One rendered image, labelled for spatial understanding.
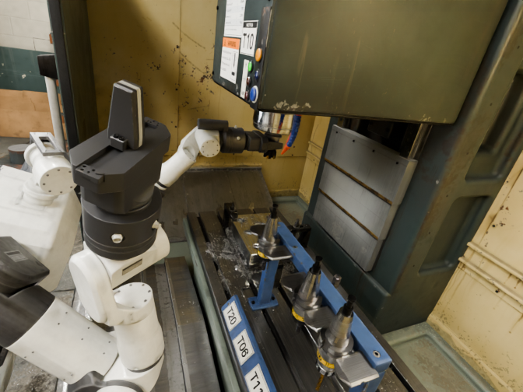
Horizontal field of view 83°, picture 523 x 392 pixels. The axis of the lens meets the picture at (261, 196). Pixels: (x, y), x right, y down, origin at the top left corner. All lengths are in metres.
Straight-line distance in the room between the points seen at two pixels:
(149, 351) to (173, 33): 1.69
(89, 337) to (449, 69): 1.03
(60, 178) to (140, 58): 1.34
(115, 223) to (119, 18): 1.65
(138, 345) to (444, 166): 1.00
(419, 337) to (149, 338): 1.36
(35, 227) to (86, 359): 0.26
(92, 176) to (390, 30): 0.71
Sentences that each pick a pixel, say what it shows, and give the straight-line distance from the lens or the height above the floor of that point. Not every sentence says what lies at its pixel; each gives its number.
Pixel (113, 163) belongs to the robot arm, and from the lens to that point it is 0.31.
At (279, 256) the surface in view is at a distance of 0.79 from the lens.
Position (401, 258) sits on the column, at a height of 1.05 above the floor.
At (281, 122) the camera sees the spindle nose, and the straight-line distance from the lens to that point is 0.99.
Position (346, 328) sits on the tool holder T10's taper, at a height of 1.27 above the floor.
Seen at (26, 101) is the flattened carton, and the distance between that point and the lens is 5.66.
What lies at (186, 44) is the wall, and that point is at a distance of 1.97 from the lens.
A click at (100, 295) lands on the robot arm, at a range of 0.45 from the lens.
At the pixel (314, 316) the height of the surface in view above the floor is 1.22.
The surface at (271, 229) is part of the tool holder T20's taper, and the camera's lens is 0.80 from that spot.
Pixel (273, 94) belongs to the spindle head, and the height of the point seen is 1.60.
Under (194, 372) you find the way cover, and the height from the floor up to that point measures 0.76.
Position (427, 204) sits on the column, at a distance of 1.18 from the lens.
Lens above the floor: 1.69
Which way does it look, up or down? 26 degrees down
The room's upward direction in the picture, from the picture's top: 9 degrees clockwise
